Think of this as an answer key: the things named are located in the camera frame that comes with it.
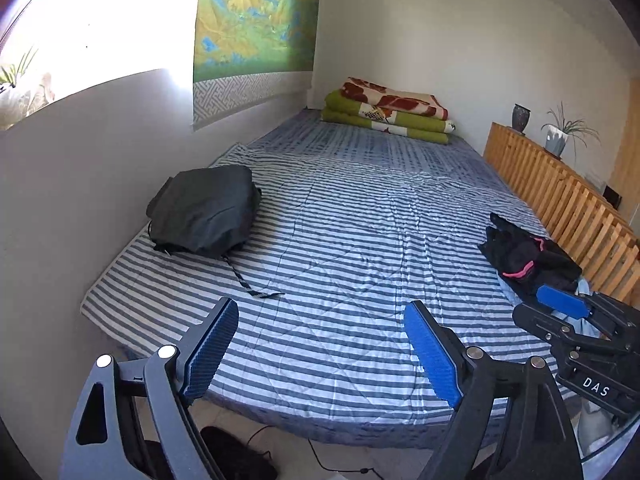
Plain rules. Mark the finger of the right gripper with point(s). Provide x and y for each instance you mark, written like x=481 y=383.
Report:
x=604 y=312
x=552 y=329

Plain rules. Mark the black jacket pink stripe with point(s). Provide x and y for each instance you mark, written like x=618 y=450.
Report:
x=527 y=261

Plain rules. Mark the dark navy blue pants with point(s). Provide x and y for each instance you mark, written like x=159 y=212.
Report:
x=205 y=212

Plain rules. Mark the window with plants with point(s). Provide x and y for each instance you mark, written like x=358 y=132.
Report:
x=55 y=48

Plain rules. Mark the dark ceramic vase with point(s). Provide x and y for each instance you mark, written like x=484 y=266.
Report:
x=520 y=117

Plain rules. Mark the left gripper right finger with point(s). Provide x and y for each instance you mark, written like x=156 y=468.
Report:
x=537 y=439

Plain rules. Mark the light blue denim jeans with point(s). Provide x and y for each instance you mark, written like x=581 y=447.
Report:
x=574 y=312

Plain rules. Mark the wooden slatted bed rail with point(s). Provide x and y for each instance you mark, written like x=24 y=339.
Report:
x=576 y=217

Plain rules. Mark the wooden door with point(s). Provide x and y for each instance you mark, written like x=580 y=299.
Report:
x=624 y=179

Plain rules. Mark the blue white striped bedspread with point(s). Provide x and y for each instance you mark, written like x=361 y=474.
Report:
x=353 y=225

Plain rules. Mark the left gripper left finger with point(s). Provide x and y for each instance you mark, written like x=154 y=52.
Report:
x=132 y=419

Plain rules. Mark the landscape wall hanging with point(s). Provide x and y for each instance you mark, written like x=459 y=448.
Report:
x=250 y=51

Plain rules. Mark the potted spider plant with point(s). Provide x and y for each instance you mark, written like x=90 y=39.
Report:
x=561 y=131

